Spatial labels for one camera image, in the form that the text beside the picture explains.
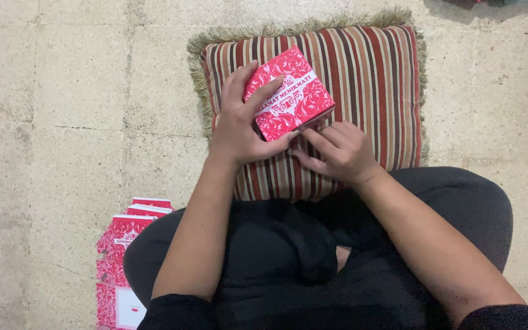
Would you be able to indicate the striped fringed cushion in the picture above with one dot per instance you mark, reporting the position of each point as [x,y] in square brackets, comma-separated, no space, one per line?
[374,91]

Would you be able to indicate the person's dark trousers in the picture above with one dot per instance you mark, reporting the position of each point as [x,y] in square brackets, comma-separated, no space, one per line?
[456,206]

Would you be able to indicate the flat red patterned carton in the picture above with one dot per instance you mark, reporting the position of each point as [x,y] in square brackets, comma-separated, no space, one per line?
[147,210]
[151,201]
[115,270]

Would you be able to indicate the person's left hand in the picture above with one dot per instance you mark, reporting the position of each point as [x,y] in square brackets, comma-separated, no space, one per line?
[234,130]

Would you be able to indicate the person's right hand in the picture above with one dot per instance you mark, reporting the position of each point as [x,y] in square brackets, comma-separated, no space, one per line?
[346,153]

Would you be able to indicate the red patterned cardboard box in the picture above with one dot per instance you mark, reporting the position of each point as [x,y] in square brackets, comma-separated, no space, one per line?
[300,96]

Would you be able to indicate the dark cloth heap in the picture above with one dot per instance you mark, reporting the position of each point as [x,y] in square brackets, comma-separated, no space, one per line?
[488,2]

